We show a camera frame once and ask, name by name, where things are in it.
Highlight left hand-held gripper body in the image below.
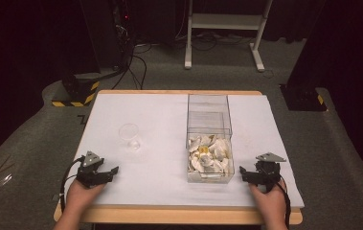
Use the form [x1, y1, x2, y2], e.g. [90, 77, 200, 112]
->
[75, 150, 105, 189]

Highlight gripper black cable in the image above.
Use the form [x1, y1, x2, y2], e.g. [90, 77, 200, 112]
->
[276, 176, 292, 230]
[58, 155, 86, 214]

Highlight pile of white pieces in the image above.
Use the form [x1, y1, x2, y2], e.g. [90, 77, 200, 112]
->
[187, 133, 234, 175]

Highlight white table mat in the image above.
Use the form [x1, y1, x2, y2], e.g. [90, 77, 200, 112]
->
[73, 92, 306, 209]

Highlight black yellow striped stand base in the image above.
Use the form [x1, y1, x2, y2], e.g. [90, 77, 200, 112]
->
[51, 73, 102, 108]

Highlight person's left hand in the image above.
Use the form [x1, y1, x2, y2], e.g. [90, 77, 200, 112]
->
[65, 179, 107, 215]

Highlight black equipment column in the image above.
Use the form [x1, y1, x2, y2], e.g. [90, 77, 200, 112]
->
[79, 0, 134, 70]

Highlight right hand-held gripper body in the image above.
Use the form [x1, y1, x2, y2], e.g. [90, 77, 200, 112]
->
[255, 151, 287, 194]

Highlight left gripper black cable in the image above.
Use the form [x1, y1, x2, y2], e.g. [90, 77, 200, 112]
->
[58, 155, 86, 214]

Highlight person's right hand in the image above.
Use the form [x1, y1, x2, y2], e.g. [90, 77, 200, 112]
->
[248, 179, 288, 223]

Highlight white metal stand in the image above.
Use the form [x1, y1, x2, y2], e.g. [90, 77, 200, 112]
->
[184, 0, 274, 73]

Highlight clear plastic cup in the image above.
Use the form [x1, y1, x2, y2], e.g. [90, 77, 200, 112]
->
[118, 123, 142, 151]

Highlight black floor cables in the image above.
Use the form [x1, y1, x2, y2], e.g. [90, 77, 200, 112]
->
[111, 40, 148, 91]

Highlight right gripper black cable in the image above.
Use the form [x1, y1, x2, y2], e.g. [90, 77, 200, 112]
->
[276, 176, 292, 230]

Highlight clear plastic box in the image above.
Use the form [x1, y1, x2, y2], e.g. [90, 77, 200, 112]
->
[186, 93, 236, 185]

